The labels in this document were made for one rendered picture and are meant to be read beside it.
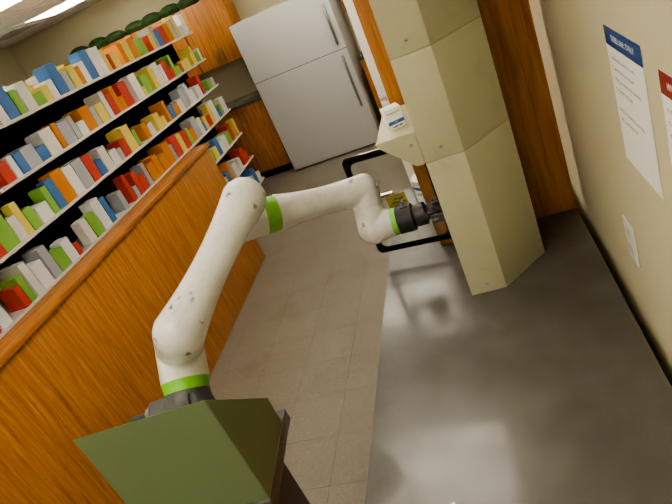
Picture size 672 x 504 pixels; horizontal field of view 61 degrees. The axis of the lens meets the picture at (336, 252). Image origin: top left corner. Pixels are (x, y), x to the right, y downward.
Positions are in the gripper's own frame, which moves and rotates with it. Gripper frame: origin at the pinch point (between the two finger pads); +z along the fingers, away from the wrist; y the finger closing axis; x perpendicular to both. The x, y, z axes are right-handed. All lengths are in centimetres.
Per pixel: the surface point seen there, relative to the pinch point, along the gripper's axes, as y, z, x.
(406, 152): -14.0, -14.2, -26.2
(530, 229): -2.7, 12.6, 14.7
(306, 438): 34, -119, 121
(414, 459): -74, -28, 26
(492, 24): 23, 18, -44
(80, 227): 143, -257, 7
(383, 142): -13.7, -19.3, -31.0
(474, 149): -11.4, 3.5, -19.9
